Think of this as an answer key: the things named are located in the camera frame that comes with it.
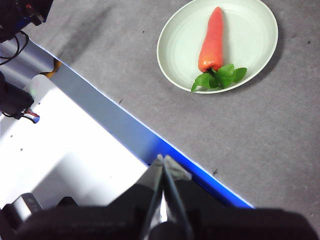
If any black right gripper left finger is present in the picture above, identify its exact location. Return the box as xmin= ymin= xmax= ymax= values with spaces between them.
xmin=109 ymin=154 xmax=165 ymax=234

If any grey box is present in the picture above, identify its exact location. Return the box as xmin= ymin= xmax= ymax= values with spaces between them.
xmin=11 ymin=192 xmax=45 ymax=224

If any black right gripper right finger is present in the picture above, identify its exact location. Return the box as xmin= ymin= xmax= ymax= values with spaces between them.
xmin=163 ymin=154 xmax=216 ymax=240

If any thin black cable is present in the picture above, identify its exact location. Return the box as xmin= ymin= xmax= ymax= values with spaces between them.
xmin=0 ymin=29 xmax=29 ymax=67

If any green plate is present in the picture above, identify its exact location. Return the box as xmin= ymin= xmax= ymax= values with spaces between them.
xmin=156 ymin=0 xmax=279 ymax=95

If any white round indicator device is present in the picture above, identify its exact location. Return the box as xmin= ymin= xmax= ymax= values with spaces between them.
xmin=29 ymin=74 xmax=55 ymax=97

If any orange carrot with green leaves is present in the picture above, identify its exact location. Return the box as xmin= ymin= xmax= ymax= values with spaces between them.
xmin=191 ymin=6 xmax=248 ymax=93

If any black device with red wires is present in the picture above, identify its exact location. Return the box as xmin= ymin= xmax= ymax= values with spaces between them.
xmin=0 ymin=71 xmax=41 ymax=125

